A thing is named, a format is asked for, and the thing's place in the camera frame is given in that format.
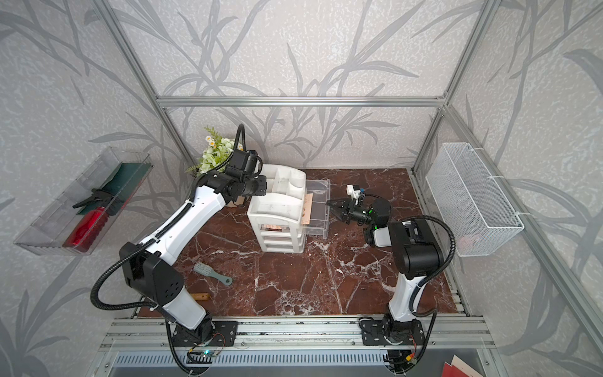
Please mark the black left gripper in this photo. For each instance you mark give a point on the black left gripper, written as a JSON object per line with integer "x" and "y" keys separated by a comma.
{"x": 261, "y": 190}

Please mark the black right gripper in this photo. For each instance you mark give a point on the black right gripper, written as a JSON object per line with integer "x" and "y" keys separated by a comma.
{"x": 349, "y": 207}

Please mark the clear top drawer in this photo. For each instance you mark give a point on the clear top drawer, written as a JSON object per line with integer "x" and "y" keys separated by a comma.
{"x": 318, "y": 223}

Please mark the beige postcard red characters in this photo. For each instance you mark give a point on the beige postcard red characters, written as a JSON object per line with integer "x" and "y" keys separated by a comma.
{"x": 307, "y": 209}

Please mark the white plastic drawer organizer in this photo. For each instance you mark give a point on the white plastic drawer organizer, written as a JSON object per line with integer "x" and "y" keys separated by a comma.
{"x": 281, "y": 206}

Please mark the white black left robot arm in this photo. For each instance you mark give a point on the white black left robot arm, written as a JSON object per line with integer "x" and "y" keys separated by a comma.
{"x": 150, "y": 270}

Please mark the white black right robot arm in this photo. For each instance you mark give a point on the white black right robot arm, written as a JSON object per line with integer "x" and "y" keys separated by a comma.
{"x": 417, "y": 255}

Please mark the green white artificial flowers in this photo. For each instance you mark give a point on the green white artificial flowers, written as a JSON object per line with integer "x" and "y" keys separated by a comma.
{"x": 215, "y": 156}

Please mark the green hair brush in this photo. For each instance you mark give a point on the green hair brush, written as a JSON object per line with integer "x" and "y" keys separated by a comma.
{"x": 208, "y": 271}

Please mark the small wooden block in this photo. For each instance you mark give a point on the small wooden block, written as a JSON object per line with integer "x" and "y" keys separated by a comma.
{"x": 201, "y": 297}

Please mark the green card in tray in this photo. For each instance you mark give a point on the green card in tray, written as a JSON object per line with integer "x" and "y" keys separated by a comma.
{"x": 125, "y": 179}

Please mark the black clamp in tray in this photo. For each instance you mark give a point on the black clamp in tray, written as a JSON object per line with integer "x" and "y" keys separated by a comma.
{"x": 100, "y": 199}

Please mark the red brush in tray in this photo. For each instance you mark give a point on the red brush in tray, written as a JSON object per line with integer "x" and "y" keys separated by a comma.
{"x": 87, "y": 230}

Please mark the red paper at bottom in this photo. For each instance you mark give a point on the red paper at bottom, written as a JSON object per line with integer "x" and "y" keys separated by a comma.
{"x": 459, "y": 368}

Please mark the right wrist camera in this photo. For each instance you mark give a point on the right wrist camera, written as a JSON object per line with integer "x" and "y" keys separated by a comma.
{"x": 356, "y": 193}

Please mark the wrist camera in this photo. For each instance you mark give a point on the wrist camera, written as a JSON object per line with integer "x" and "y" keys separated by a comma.
{"x": 242, "y": 165}
{"x": 356, "y": 193}

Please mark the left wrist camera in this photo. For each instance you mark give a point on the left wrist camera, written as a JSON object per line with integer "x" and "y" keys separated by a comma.
{"x": 242, "y": 165}

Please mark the aluminium frame rail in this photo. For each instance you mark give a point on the aluminium frame rail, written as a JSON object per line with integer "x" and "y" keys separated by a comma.
{"x": 380, "y": 102}

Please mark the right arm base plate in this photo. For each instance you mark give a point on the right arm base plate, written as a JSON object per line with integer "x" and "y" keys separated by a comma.
{"x": 389, "y": 332}

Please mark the white wire mesh basket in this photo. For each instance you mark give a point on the white wire mesh basket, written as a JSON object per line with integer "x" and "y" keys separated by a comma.
{"x": 471, "y": 201}

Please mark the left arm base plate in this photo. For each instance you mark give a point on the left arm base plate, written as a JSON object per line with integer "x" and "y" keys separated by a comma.
{"x": 220, "y": 333}

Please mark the clear wall-mounted tray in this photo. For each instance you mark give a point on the clear wall-mounted tray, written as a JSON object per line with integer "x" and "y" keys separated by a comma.
{"x": 76, "y": 221}

